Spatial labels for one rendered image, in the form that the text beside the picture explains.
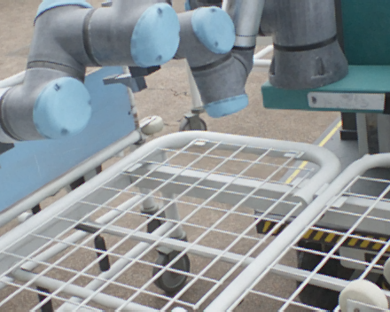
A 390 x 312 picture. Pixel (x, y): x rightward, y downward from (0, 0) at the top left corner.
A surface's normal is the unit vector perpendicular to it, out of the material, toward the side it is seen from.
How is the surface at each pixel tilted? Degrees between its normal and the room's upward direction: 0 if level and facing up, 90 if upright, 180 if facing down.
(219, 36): 75
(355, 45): 90
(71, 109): 84
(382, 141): 90
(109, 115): 90
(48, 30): 50
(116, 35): 69
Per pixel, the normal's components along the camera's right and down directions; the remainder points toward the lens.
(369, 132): -0.49, 0.42
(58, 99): 0.78, 0.04
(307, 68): -0.18, 0.08
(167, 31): 0.89, 0.11
